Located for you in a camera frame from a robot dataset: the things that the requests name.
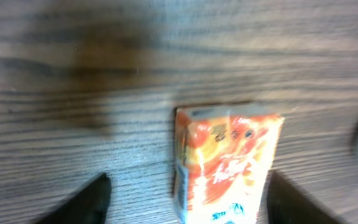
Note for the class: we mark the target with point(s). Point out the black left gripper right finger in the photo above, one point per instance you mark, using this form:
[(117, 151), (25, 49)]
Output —
[(287, 204)]

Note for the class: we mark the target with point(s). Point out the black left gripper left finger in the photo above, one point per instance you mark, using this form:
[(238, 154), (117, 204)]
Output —
[(89, 206)]

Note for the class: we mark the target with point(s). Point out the orange snack packet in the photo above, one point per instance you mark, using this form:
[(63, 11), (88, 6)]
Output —
[(222, 156)]

